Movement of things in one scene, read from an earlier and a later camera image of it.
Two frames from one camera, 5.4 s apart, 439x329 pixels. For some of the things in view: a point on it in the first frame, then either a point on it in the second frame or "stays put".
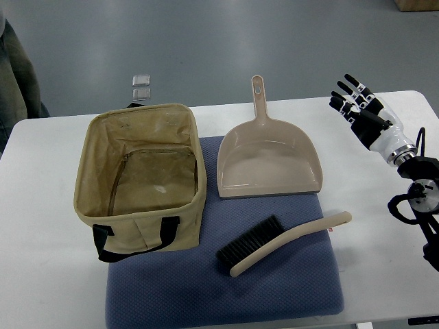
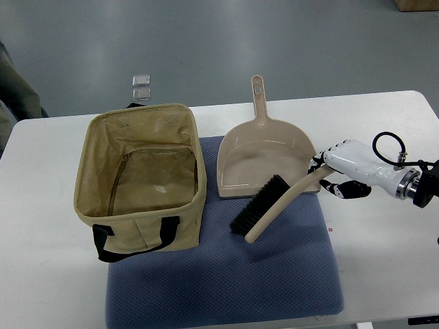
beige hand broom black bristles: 234,256 → 270,201
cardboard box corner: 405,5 stays put
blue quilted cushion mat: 191,286 stays put
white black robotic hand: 372,123 → 362,169
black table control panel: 423,321 stays put
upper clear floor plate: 140,80 stays put
